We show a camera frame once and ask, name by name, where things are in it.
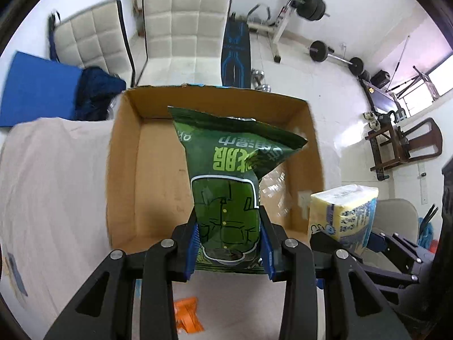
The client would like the orange snack packet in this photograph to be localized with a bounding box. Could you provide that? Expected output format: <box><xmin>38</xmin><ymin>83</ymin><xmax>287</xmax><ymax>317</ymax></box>
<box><xmin>174</xmin><ymin>297</ymin><xmax>204</xmax><ymax>334</ymax></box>

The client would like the yellow blue tissue pack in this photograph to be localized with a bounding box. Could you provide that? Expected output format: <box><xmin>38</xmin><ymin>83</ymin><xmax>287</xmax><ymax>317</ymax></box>
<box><xmin>309</xmin><ymin>184</ymin><xmax>379</xmax><ymax>256</ymax></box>

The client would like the green snack bag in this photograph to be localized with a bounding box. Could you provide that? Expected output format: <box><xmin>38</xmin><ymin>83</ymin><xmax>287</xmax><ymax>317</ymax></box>
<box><xmin>168</xmin><ymin>107</ymin><xmax>307</xmax><ymax>274</ymax></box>

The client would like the blue smartphone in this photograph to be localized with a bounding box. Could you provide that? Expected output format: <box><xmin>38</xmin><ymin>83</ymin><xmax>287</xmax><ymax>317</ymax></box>
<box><xmin>5</xmin><ymin>252</ymin><xmax>28</xmax><ymax>297</ymax></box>

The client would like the grey table cloth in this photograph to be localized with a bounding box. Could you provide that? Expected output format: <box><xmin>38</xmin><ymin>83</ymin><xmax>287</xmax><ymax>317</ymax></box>
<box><xmin>1</xmin><ymin>118</ymin><xmax>285</xmax><ymax>339</ymax></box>

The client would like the dark wooden chair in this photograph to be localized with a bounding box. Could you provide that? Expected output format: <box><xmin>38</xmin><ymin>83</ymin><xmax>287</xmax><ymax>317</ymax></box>
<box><xmin>362</xmin><ymin>111</ymin><xmax>443</xmax><ymax>181</ymax></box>

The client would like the cardboard box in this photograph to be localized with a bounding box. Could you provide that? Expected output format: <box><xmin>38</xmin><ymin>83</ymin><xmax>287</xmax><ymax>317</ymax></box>
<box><xmin>107</xmin><ymin>84</ymin><xmax>325</xmax><ymax>253</ymax></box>

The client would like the black treadmill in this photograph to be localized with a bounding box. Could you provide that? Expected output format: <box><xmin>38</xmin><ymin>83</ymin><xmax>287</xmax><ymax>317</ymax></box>
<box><xmin>358</xmin><ymin>71</ymin><xmax>407</xmax><ymax>123</ymax></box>

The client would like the dark blue cloth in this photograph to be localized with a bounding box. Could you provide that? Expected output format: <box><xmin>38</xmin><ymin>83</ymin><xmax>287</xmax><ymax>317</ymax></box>
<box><xmin>72</xmin><ymin>66</ymin><xmax>127</xmax><ymax>121</ymax></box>

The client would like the blue foam mat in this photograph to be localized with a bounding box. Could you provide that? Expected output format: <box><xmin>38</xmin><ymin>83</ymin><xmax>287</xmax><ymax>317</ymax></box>
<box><xmin>1</xmin><ymin>52</ymin><xmax>82</xmax><ymax>128</ymax></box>

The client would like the barbell on floor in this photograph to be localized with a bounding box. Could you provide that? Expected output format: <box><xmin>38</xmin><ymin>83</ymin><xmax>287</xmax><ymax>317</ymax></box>
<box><xmin>309</xmin><ymin>40</ymin><xmax>365</xmax><ymax>77</ymax></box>

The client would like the small dumbbell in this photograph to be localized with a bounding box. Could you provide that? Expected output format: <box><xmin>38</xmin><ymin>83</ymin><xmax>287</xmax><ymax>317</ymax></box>
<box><xmin>250</xmin><ymin>69</ymin><xmax>272</xmax><ymax>93</ymax></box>

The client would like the black blue weight bench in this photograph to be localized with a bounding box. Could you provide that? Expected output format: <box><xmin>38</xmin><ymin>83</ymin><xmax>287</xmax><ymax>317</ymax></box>
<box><xmin>221</xmin><ymin>14</ymin><xmax>251</xmax><ymax>89</ymax></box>

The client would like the left white quilted chair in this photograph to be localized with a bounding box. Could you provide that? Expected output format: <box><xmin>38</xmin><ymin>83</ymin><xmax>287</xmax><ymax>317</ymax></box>
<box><xmin>54</xmin><ymin>0</ymin><xmax>136</xmax><ymax>87</ymax></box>

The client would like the white quilted chair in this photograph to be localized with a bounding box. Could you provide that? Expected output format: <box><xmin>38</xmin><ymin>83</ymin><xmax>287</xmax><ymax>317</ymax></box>
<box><xmin>54</xmin><ymin>0</ymin><xmax>136</xmax><ymax>87</ymax></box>
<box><xmin>137</xmin><ymin>0</ymin><xmax>231</xmax><ymax>86</ymax></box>

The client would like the white squat rack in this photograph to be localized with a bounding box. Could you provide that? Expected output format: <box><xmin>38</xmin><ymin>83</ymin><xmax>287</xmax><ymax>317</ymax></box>
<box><xmin>247</xmin><ymin>0</ymin><xmax>302</xmax><ymax>64</ymax></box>

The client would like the right white quilted chair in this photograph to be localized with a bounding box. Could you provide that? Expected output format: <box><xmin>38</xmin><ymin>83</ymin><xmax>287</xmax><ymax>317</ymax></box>
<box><xmin>137</xmin><ymin>0</ymin><xmax>231</xmax><ymax>86</ymax></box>

